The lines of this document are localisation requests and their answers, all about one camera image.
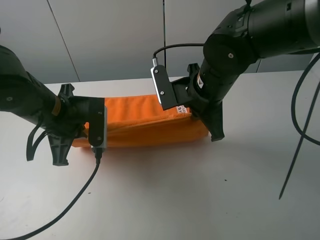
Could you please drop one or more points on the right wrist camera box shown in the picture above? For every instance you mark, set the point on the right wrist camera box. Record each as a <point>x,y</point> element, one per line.
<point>170,94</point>

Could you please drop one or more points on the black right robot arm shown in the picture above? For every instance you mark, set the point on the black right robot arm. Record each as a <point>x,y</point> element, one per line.
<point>250,33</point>

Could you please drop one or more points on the white towel label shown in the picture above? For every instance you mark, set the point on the white towel label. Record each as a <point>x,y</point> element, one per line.
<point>181,109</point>

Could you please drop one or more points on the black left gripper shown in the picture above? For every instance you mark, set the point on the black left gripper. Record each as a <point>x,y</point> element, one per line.
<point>65,121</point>

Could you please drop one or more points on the orange towel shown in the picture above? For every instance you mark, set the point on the orange towel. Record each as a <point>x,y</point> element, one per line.
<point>140,121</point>

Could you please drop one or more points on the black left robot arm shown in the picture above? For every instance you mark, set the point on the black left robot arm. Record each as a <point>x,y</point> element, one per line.
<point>24,96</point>

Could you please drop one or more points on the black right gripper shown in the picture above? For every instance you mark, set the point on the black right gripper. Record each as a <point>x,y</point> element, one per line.
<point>206,104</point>

